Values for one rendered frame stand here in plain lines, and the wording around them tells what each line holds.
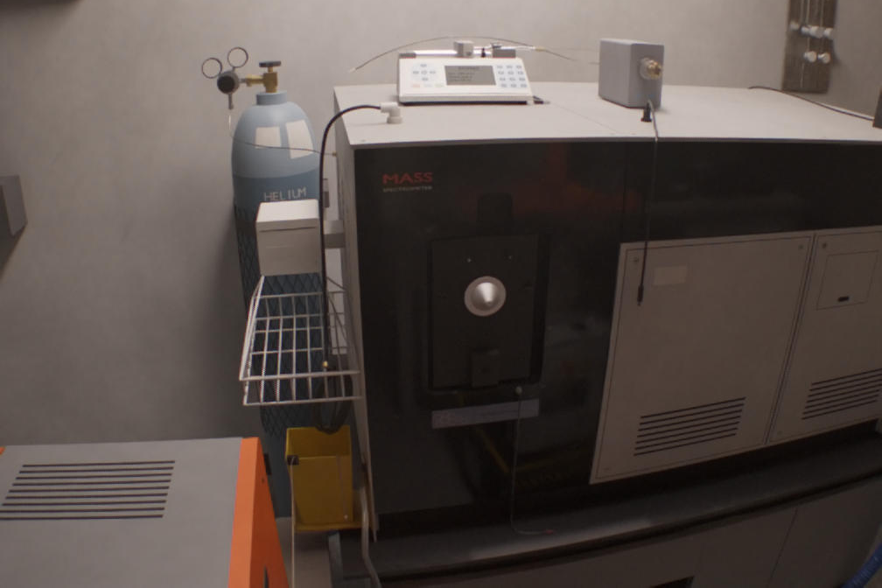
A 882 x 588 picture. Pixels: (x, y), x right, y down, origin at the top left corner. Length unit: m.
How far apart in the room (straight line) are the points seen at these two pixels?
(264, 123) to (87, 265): 0.87
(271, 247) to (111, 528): 0.67
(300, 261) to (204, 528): 0.66
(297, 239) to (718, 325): 0.77
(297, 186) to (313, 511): 0.84
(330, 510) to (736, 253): 0.82
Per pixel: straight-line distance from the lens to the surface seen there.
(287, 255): 1.25
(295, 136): 1.69
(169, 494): 0.78
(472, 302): 0.99
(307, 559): 1.26
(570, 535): 1.26
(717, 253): 1.13
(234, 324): 2.26
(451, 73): 1.26
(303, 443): 1.21
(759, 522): 1.50
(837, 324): 1.40
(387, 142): 0.89
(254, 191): 1.71
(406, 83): 1.23
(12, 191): 2.22
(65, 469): 0.87
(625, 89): 1.29
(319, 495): 1.18
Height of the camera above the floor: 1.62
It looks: 21 degrees down
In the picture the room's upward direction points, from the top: straight up
